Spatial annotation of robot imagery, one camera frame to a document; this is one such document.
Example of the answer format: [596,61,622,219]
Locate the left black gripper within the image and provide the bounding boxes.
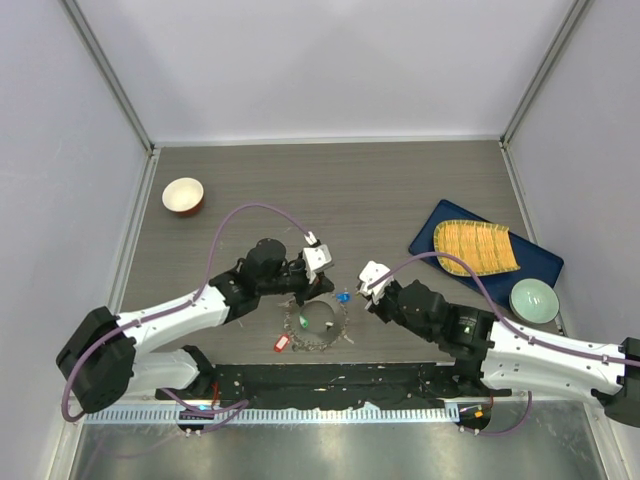
[258,260,334,307]

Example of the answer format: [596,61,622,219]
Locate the blue key tag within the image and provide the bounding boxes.
[336,292,351,303]

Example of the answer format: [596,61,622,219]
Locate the red key tag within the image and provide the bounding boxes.
[274,335,291,353]

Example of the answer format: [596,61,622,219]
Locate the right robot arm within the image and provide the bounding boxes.
[359,278,639,427]

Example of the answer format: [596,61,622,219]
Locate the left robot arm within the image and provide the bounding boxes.
[56,238,334,414]

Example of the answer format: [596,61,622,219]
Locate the black mounting plate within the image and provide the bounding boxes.
[175,362,512,410]

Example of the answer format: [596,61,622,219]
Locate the yellow bamboo basket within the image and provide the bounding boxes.
[433,219,520,276]

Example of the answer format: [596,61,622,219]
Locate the red white bowl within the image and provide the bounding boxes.
[161,177,205,217]

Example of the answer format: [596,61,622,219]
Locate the pale green bowl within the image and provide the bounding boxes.
[509,278,560,325]

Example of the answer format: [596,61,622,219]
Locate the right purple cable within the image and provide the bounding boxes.
[372,251,640,435]

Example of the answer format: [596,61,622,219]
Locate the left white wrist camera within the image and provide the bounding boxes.
[302,231,333,284]

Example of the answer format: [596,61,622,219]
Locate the white slotted cable duct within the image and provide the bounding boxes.
[85,404,459,425]

